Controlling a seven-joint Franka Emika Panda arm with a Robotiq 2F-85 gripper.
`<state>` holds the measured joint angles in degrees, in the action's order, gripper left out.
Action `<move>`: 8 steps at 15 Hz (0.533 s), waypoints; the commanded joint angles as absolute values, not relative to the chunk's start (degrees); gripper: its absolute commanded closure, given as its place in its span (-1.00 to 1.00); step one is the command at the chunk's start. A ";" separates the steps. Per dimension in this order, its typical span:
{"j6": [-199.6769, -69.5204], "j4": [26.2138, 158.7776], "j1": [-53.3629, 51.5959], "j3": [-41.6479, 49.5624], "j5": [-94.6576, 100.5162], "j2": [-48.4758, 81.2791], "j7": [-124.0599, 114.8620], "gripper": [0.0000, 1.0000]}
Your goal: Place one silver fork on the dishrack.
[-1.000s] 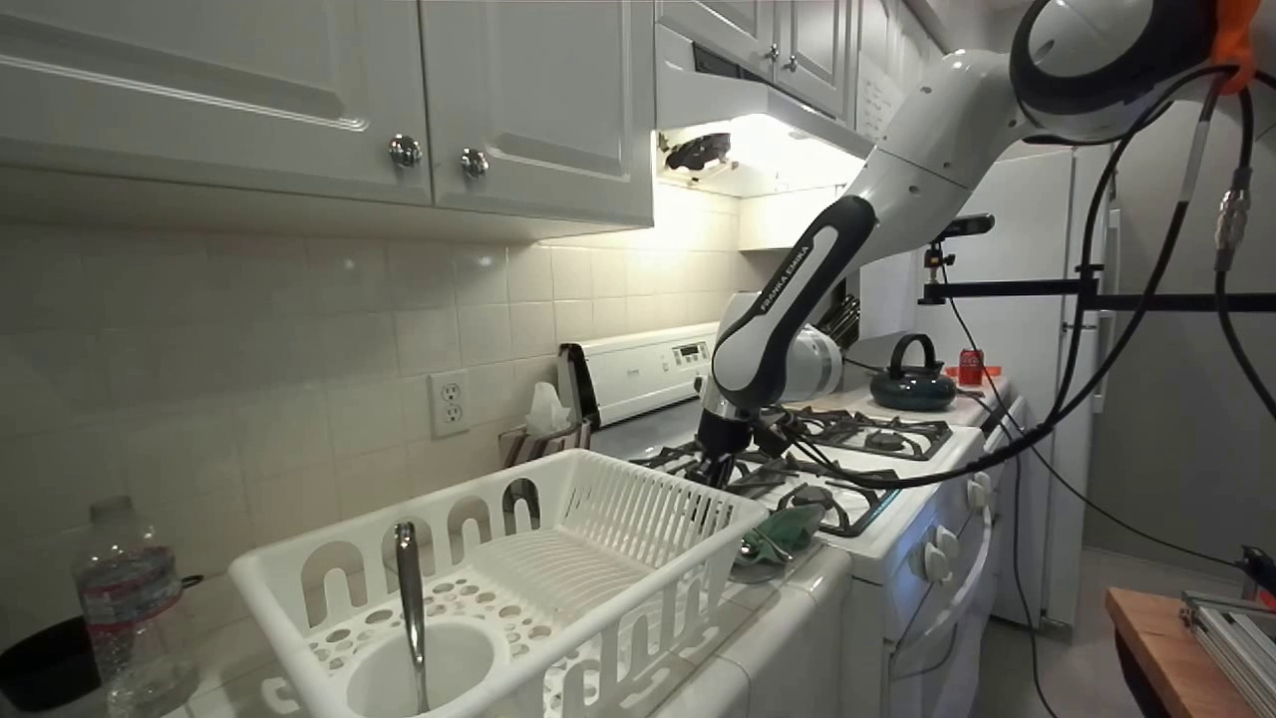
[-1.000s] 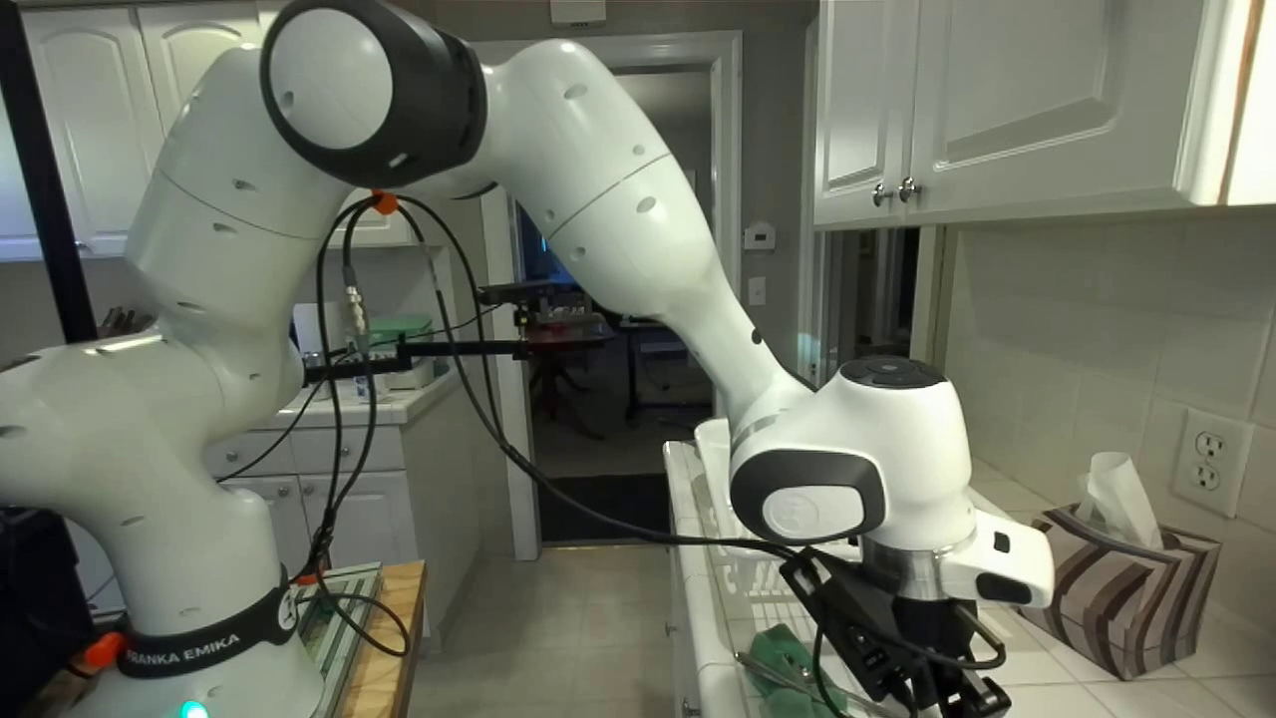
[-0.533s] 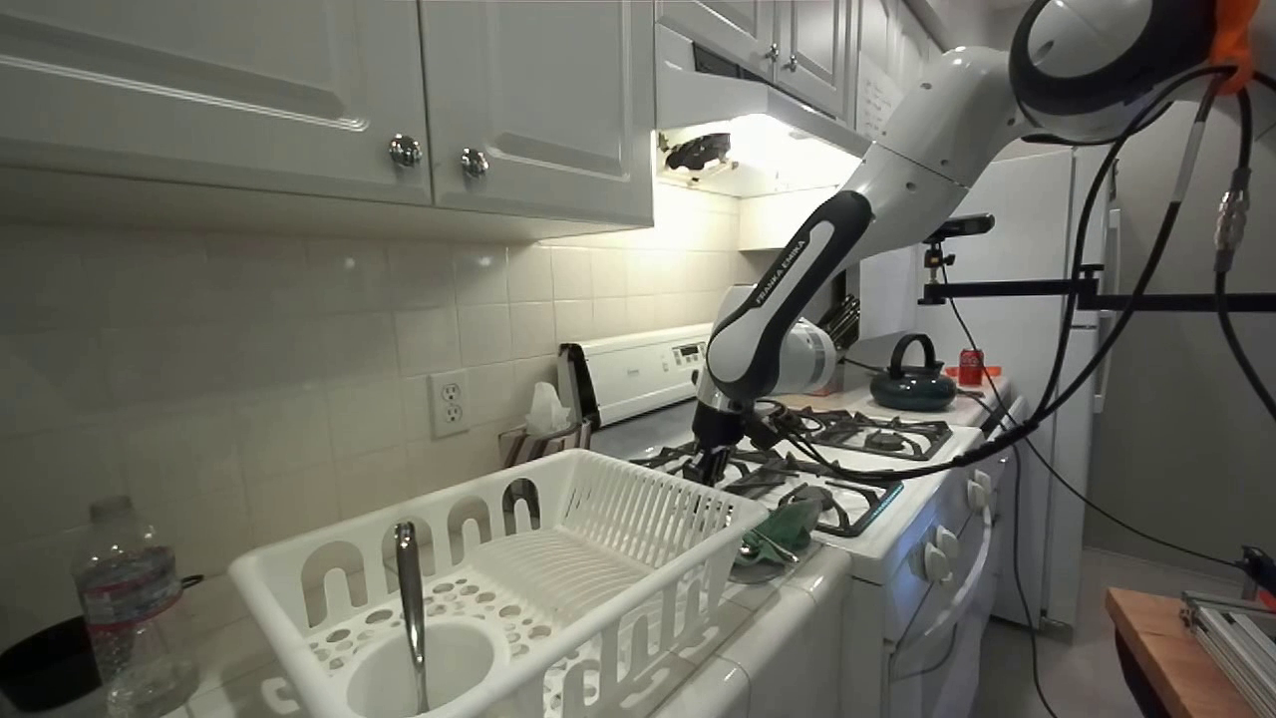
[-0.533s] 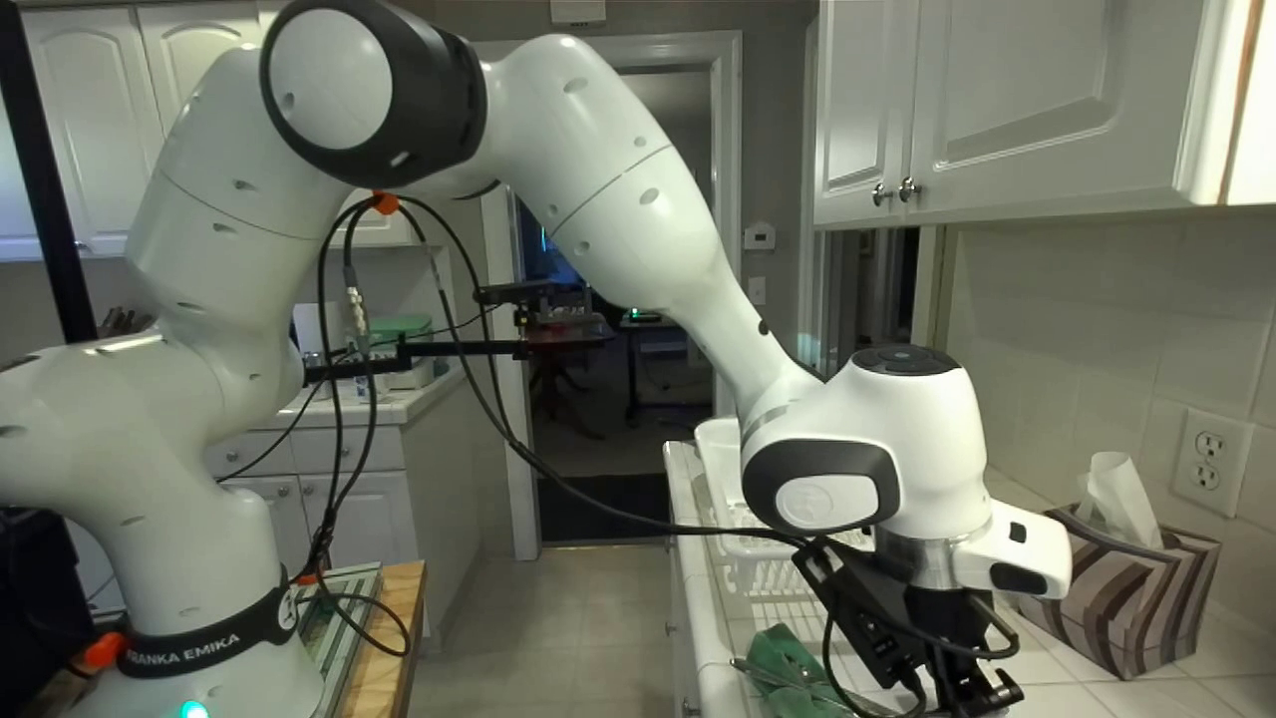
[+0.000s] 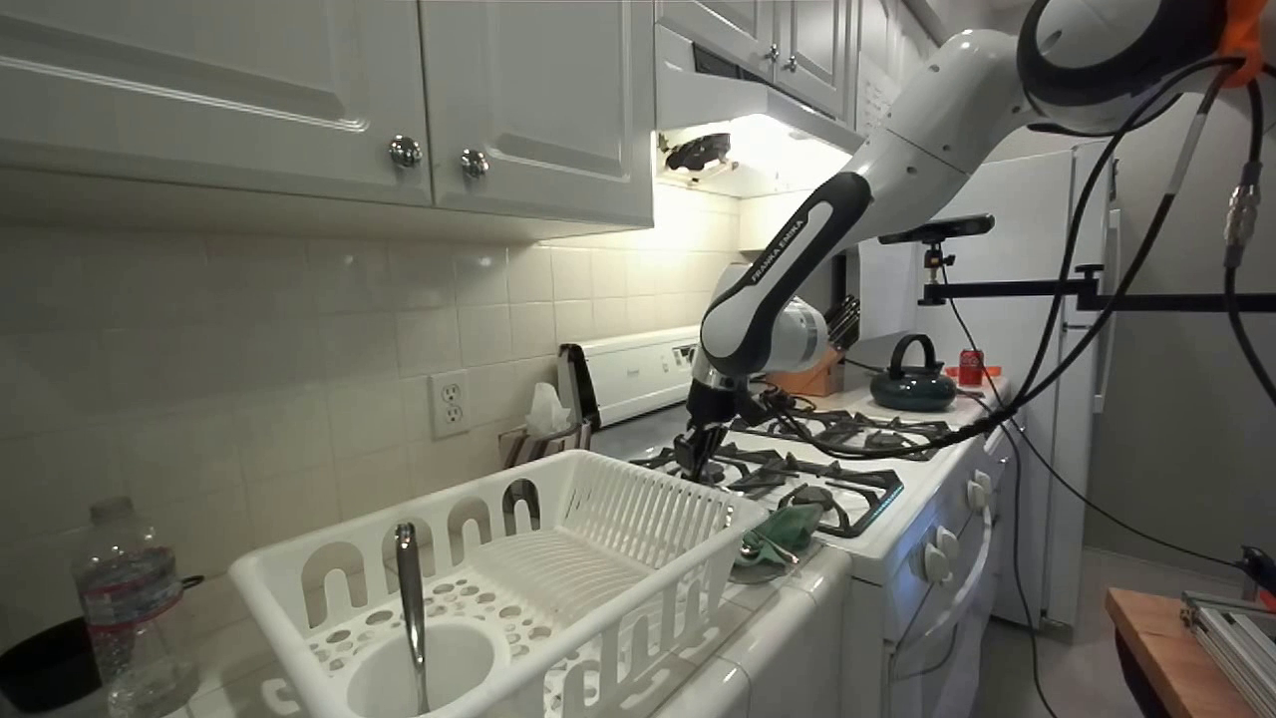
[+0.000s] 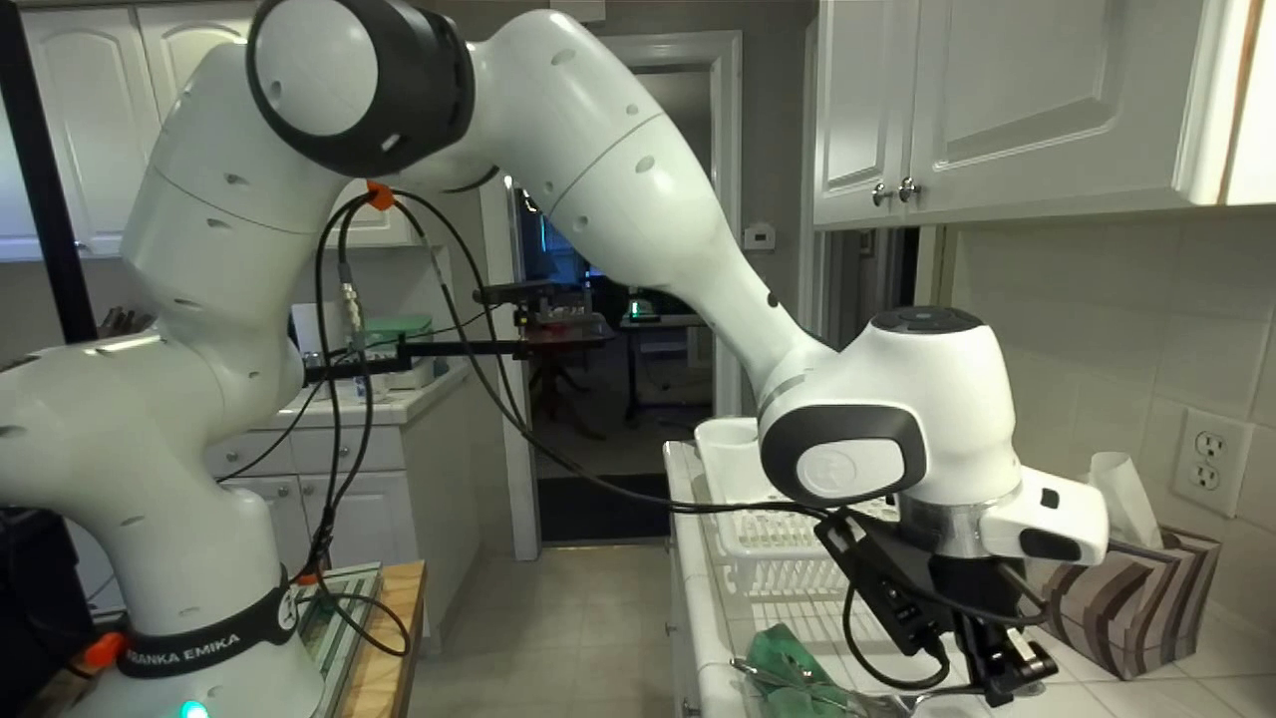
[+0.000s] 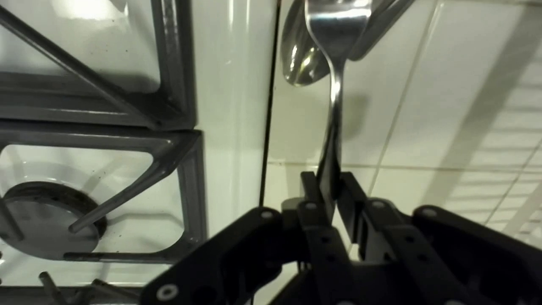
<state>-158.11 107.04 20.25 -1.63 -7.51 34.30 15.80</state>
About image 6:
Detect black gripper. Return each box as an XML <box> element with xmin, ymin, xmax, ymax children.
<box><xmin>925</xmin><ymin>547</ymin><xmax>1064</xmax><ymax>710</ymax></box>

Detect silver metal spoon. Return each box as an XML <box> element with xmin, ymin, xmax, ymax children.
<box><xmin>727</xmin><ymin>660</ymin><xmax>881</xmax><ymax>718</ymax></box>

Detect white utensil cup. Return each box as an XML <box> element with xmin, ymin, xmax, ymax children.
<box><xmin>709</xmin><ymin>418</ymin><xmax>773</xmax><ymax>508</ymax></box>

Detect striped tissue box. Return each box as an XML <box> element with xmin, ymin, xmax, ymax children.
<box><xmin>1032</xmin><ymin>517</ymin><xmax>1228</xmax><ymax>688</ymax></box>

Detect green dish cloth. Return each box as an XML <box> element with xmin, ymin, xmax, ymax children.
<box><xmin>737</xmin><ymin>623</ymin><xmax>874</xmax><ymax>718</ymax></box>

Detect white plastic dish rack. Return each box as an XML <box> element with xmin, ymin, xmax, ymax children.
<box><xmin>690</xmin><ymin>416</ymin><xmax>933</xmax><ymax>607</ymax></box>

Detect white power outlet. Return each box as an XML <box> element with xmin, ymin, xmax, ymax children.
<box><xmin>1169</xmin><ymin>408</ymin><xmax>1261</xmax><ymax>523</ymax></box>

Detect dark desk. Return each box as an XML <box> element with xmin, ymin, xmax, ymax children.
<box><xmin>614</xmin><ymin>307</ymin><xmax>717</xmax><ymax>416</ymax></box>

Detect blue lit window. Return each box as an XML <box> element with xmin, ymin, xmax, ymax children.
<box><xmin>514</xmin><ymin>193</ymin><xmax>596</xmax><ymax>295</ymax></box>

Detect wooden table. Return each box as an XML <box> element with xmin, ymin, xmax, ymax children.
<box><xmin>327</xmin><ymin>559</ymin><xmax>433</xmax><ymax>718</ymax></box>

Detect white base cabinet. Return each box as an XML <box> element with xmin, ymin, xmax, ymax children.
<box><xmin>202</xmin><ymin>361</ymin><xmax>486</xmax><ymax>646</ymax></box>

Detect green box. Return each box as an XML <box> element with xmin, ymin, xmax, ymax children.
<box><xmin>347</xmin><ymin>311</ymin><xmax>438</xmax><ymax>361</ymax></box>

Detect white paper towel roll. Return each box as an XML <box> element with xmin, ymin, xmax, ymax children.
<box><xmin>287</xmin><ymin>301</ymin><xmax>337</xmax><ymax>369</ymax></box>

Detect black case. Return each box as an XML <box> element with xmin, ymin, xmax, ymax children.
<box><xmin>0</xmin><ymin>504</ymin><xmax>99</xmax><ymax>718</ymax></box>

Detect white kitchen corner cabinets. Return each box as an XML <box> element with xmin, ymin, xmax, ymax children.
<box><xmin>0</xmin><ymin>6</ymin><xmax>429</xmax><ymax>265</ymax></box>

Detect black tripod pole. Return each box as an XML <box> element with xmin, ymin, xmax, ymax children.
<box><xmin>0</xmin><ymin>0</ymin><xmax>102</xmax><ymax>353</ymax></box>

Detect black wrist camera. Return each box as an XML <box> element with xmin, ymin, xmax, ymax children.
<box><xmin>808</xmin><ymin>508</ymin><xmax>958</xmax><ymax>662</ymax></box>

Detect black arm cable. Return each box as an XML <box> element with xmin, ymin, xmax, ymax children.
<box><xmin>371</xmin><ymin>182</ymin><xmax>1052</xmax><ymax>700</ymax></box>

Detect white upper wall cabinet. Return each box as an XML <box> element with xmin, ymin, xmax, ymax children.
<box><xmin>808</xmin><ymin>0</ymin><xmax>1276</xmax><ymax>232</ymax></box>

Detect white door frame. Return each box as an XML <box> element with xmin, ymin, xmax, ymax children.
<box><xmin>464</xmin><ymin>27</ymin><xmax>749</xmax><ymax>568</ymax></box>

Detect black mounted camera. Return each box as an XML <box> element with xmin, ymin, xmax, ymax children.
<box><xmin>466</xmin><ymin>281</ymin><xmax>550</xmax><ymax>322</ymax></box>

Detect black camera mount rod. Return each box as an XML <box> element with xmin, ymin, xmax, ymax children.
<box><xmin>299</xmin><ymin>326</ymin><xmax>620</xmax><ymax>391</ymax></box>

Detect metal base frame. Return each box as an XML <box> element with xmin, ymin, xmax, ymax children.
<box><xmin>292</xmin><ymin>563</ymin><xmax>389</xmax><ymax>696</ymax></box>

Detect black base cable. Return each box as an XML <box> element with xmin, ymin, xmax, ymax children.
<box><xmin>284</xmin><ymin>194</ymin><xmax>421</xmax><ymax>665</ymax></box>

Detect orange handle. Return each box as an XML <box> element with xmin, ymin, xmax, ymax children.
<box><xmin>74</xmin><ymin>628</ymin><xmax>131</xmax><ymax>678</ymax></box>

